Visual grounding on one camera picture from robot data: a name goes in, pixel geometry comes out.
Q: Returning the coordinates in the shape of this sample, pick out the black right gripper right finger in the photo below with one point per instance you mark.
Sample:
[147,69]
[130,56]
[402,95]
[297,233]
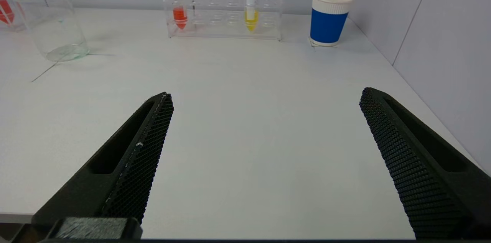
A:
[418,166]

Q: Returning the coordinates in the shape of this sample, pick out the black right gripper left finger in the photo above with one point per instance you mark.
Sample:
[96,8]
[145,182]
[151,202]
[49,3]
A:
[126,174]

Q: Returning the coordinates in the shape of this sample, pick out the test tube with yellow pigment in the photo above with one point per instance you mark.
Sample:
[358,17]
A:
[251,18]

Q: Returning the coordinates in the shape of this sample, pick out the clear glass beaker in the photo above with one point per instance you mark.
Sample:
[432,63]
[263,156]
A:
[57,28]

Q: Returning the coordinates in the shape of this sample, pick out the test tube with red pigment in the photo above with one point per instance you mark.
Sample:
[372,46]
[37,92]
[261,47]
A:
[180,17]
[5,13]

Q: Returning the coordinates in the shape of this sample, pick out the clear acrylic test tube rack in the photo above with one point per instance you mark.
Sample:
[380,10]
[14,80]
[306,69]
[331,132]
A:
[226,30]
[17,24]

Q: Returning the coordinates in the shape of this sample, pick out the blue and white paper cup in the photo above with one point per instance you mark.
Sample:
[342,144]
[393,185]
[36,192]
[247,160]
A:
[328,24]

